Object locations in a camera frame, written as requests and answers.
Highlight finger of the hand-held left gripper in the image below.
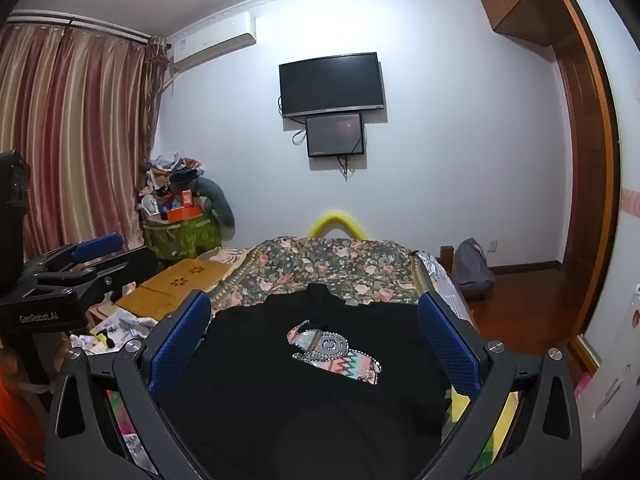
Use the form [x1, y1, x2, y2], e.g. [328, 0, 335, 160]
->
[30, 247, 160, 307]
[22, 232, 125, 273]

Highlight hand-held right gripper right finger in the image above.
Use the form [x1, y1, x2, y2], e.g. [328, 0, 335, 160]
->
[415, 290, 583, 480]

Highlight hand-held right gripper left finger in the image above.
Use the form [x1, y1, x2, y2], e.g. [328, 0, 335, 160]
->
[44, 290, 221, 480]

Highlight black elephant-print t-shirt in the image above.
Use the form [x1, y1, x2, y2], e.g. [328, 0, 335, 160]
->
[157, 282, 453, 480]

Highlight tan flower-print mat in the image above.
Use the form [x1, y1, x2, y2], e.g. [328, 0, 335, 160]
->
[116, 258, 236, 322]

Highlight scattered white papers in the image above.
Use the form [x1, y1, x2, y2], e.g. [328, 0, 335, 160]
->
[70, 305, 157, 356]

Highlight green patterned bag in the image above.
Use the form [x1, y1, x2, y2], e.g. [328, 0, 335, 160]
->
[144, 212, 221, 261]

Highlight white printed bed sheet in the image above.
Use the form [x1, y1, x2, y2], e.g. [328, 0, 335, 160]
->
[417, 252, 473, 331]

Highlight grey backpack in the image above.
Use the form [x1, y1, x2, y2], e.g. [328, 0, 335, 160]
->
[452, 238, 496, 301]

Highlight orange box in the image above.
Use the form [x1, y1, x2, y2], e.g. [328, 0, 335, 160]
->
[166, 205, 203, 223]

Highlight pile of clutter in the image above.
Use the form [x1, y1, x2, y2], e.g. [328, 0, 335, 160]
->
[137, 152, 206, 221]

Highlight striped pink curtain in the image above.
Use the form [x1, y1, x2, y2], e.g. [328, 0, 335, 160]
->
[0, 22, 168, 261]

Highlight grey plush toy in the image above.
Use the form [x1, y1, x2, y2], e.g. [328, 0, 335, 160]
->
[192, 177, 236, 243]

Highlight floral blanket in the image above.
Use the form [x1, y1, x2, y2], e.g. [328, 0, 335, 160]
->
[200, 235, 481, 333]

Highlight yellow foam hoop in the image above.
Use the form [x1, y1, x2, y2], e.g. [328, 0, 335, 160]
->
[306, 208, 368, 240]

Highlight white sticker-covered panel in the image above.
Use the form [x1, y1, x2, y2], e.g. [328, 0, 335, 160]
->
[565, 0, 640, 431]

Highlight wooden door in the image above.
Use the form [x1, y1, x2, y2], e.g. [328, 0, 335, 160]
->
[545, 0, 623, 376]

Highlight white air conditioner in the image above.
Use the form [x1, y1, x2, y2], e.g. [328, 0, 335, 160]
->
[166, 11, 257, 73]

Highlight curtain rail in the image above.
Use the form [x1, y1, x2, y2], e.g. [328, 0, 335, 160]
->
[7, 10, 153, 41]

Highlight small black wall monitor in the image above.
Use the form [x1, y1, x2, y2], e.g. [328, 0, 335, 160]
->
[305, 112, 364, 158]

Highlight large black wall television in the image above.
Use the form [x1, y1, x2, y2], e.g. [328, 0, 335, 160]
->
[278, 52, 386, 119]

